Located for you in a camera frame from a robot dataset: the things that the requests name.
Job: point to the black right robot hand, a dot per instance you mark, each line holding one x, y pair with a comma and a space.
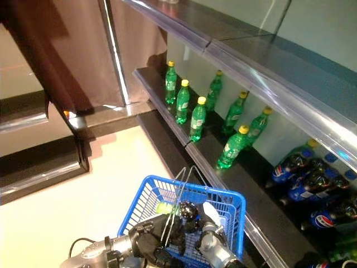
207, 227

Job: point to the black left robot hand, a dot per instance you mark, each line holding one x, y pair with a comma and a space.
156, 240

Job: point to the Pepsi cola bottle blue label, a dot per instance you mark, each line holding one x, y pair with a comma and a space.
322, 219
188, 212
309, 262
330, 157
279, 171
298, 192

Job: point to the blue plastic shopping basket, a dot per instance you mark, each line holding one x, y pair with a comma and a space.
223, 193

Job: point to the green Sprite bottle yellow cap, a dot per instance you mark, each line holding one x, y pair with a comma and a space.
182, 103
170, 83
197, 120
311, 143
231, 148

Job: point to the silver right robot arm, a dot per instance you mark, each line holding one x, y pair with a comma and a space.
217, 251

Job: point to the green bottle inside basket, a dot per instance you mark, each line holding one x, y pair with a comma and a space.
164, 208

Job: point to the dark shelf board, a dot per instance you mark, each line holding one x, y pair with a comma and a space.
251, 190
209, 19
293, 72
150, 81

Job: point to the black shelf base deck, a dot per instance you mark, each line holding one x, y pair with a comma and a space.
161, 145

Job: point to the green soda can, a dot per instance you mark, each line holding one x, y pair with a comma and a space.
344, 248

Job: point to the dark glossy counter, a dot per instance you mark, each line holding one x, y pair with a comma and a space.
33, 167

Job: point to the small orange object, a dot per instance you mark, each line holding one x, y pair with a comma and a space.
66, 113

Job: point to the chrome pole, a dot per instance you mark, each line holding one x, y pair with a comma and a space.
114, 53

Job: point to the black shelf upright post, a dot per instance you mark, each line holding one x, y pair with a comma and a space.
282, 16

